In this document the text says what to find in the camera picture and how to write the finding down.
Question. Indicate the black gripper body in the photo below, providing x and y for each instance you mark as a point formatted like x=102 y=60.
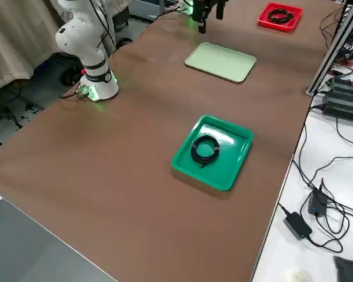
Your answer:
x=211 y=2

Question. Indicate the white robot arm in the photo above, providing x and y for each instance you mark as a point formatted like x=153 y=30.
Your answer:
x=183 y=5
x=76 y=41

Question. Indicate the pale green plastic tray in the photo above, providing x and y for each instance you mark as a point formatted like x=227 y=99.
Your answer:
x=220 y=61

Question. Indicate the red plastic tray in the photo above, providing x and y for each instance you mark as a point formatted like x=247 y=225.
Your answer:
x=276 y=27

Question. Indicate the black floor equipment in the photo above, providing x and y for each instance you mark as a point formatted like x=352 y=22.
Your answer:
x=56 y=67

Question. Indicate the black finned power supply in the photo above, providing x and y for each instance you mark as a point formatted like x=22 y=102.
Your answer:
x=347 y=100

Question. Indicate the beige curtain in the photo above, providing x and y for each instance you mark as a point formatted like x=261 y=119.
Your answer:
x=17 y=35

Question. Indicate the black power adapter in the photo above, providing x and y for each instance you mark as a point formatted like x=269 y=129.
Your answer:
x=297 y=224
x=317 y=204

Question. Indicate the dark grey pouch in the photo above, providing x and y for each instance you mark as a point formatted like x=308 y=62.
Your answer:
x=351 y=270

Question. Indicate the aluminium frame post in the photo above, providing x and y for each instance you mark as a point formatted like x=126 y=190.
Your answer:
x=333 y=47

